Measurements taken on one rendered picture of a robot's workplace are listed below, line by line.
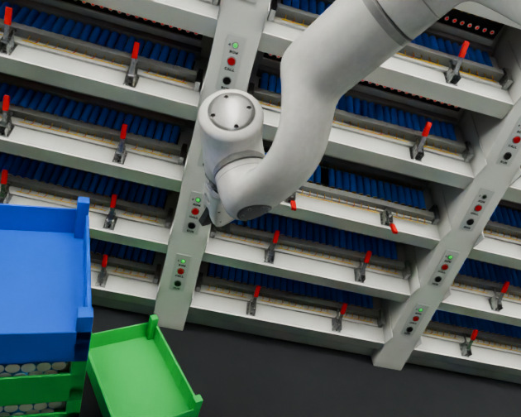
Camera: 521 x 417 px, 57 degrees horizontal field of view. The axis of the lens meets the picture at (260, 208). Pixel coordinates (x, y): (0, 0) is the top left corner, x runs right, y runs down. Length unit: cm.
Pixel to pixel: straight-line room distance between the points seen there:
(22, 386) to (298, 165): 47
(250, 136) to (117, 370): 87
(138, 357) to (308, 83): 98
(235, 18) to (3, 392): 79
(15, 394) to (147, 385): 60
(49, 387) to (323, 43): 57
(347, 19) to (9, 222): 65
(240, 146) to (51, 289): 38
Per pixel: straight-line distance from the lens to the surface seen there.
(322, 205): 125
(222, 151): 62
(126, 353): 138
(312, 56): 57
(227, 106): 62
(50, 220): 92
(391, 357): 160
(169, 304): 140
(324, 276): 135
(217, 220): 80
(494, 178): 133
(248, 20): 107
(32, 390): 75
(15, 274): 84
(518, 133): 130
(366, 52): 56
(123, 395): 129
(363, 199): 129
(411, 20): 55
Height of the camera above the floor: 101
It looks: 27 degrees down
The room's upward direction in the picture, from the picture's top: 18 degrees clockwise
